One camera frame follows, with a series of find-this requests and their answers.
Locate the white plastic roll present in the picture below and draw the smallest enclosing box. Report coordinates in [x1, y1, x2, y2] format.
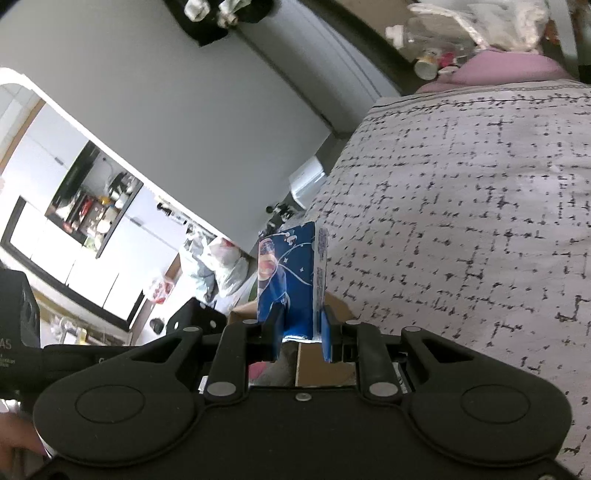
[290, 156, 327, 210]

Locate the clear plastic bottle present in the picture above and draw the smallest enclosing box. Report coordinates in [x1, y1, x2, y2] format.
[385, 14, 475, 59]

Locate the cardboard box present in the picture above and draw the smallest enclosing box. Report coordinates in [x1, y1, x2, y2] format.
[228, 293, 356, 387]

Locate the grey elephant plush toy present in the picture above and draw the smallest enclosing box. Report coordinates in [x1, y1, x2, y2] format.
[249, 342, 298, 387]

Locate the white plastic bag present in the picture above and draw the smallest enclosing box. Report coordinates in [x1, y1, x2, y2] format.
[185, 235, 250, 305]

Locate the person's left hand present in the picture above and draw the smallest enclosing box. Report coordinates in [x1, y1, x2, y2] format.
[0, 400, 47, 479]

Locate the dark shelf with items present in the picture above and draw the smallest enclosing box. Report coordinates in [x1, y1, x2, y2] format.
[45, 141, 143, 258]

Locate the pink blanket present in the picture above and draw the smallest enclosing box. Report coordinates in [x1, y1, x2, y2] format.
[417, 50, 573, 94]

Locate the black and white jacket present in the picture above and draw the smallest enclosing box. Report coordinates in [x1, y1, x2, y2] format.
[164, 0, 274, 47]

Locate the brown framed board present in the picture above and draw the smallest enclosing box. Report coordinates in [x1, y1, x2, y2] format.
[301, 0, 425, 95]

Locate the paper cup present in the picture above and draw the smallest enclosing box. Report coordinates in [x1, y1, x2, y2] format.
[414, 53, 439, 81]

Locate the patterned white bed cover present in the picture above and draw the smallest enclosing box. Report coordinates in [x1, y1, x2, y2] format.
[305, 80, 590, 479]

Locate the blue tissue pack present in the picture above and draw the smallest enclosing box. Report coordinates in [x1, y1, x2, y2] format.
[257, 221, 328, 343]

